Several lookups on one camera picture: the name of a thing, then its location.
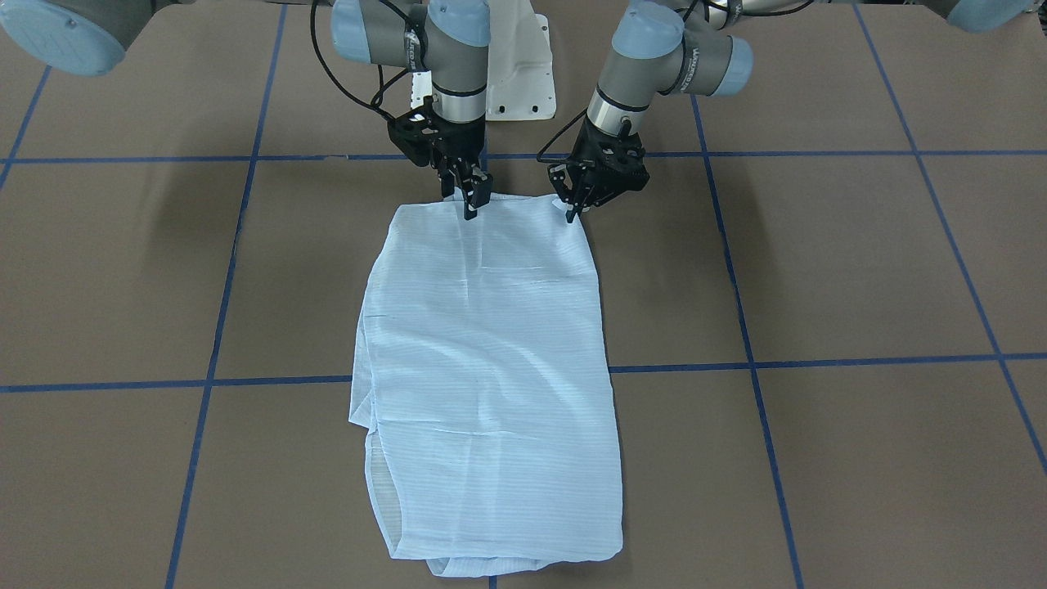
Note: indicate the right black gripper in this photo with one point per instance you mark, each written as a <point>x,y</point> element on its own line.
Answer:
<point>458,143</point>

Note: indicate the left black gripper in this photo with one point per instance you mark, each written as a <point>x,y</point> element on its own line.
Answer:
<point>590,151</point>

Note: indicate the light blue button-up shirt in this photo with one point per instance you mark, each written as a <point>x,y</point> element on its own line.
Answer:
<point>480,376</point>

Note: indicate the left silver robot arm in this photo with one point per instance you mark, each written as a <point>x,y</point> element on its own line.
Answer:
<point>657,50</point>

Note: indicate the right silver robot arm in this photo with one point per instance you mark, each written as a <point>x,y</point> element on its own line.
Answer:
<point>178,78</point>

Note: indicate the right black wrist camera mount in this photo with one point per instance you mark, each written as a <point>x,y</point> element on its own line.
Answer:
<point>417,133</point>

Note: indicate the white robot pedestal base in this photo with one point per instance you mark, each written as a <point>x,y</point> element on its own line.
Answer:
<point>515,74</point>

